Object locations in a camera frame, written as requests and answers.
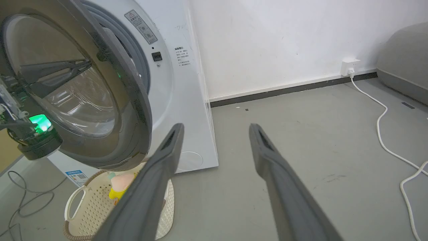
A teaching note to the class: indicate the grey rubber drum gasket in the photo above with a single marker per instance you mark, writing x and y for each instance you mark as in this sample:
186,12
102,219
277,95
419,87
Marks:
135,47

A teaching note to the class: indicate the grey round washing machine door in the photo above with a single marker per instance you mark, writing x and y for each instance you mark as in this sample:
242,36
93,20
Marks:
132,100

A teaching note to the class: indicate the white wall socket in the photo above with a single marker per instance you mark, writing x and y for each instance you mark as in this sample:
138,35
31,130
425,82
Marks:
347,63

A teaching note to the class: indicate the black door latch socket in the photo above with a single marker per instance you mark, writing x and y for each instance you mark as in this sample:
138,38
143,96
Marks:
156,56

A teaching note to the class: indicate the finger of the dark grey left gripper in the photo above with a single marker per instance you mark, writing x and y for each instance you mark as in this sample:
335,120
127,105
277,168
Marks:
50,87
43,70

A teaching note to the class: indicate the yellow toy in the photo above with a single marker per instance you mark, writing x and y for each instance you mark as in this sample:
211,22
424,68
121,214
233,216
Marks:
117,194

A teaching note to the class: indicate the blue white energy label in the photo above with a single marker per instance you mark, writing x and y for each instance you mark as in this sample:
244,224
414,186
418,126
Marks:
77,177

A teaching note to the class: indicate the grey warning label sticker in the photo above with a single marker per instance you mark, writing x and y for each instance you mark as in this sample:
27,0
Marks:
141,26

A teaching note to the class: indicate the white washing machine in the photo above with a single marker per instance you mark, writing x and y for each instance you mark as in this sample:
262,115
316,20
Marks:
187,110

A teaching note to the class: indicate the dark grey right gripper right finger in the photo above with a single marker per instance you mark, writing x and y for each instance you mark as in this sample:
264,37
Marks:
287,201

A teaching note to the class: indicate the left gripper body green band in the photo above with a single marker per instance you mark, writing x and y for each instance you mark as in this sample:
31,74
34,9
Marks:
38,144

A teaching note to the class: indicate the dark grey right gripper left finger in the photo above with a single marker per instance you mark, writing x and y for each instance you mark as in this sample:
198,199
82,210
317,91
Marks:
143,197

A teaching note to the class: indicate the pink plush doll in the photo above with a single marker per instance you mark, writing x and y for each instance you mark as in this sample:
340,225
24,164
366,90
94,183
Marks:
121,182

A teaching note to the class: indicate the white power plug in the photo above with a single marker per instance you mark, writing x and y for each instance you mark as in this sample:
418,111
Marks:
351,71

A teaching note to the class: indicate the cream perforated laundry basket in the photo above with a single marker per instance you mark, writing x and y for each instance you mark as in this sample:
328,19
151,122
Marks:
90,207

